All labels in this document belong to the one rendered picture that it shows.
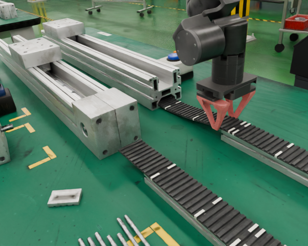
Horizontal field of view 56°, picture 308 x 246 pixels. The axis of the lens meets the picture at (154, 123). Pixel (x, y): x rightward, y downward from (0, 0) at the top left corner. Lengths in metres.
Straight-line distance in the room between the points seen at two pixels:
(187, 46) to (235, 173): 0.23
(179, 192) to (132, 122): 0.20
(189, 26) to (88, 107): 0.24
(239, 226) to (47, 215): 0.29
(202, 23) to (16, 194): 0.43
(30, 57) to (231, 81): 0.57
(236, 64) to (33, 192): 0.42
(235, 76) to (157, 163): 0.21
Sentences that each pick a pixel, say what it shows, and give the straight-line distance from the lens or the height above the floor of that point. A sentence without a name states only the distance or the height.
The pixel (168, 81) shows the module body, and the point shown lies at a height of 0.83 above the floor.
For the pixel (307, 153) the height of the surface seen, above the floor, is 0.81.
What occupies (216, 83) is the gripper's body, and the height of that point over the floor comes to 0.91.
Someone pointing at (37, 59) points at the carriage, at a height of 0.88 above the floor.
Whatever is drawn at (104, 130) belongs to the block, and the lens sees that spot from 0.55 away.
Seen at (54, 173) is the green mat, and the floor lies 0.78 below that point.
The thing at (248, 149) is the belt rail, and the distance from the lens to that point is 0.56.
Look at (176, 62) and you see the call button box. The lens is 0.85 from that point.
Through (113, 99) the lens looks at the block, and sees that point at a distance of 0.58.
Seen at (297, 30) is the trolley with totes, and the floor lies 0.26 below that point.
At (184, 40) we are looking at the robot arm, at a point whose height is 1.00.
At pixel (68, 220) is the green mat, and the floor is 0.78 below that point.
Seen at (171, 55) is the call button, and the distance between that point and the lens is 0.86.
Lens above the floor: 1.12
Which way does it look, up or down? 31 degrees down
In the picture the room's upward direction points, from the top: 5 degrees counter-clockwise
